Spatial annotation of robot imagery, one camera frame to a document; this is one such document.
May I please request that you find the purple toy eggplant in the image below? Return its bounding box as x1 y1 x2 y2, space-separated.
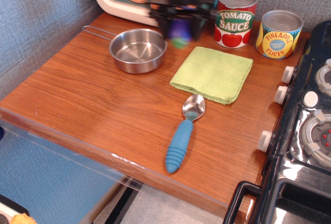
168 19 192 49

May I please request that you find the blue handled metal spoon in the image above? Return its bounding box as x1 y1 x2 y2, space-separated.
165 94 206 173

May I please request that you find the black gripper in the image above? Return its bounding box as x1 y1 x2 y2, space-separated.
146 0 216 40

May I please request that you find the white stove knob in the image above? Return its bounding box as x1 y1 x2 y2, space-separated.
281 66 295 84
274 86 288 105
258 130 273 153

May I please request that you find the tomato sauce can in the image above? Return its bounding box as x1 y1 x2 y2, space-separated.
214 0 258 48

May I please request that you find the pineapple slices can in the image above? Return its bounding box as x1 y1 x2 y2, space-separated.
255 10 304 59

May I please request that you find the small steel pot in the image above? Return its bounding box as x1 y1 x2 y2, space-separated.
82 25 168 74

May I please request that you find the orange object bottom left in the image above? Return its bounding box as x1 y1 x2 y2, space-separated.
0 194 37 224

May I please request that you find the green folded cloth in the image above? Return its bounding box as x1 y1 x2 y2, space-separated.
170 47 253 104

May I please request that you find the black toy stove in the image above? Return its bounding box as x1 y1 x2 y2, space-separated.
223 21 330 223

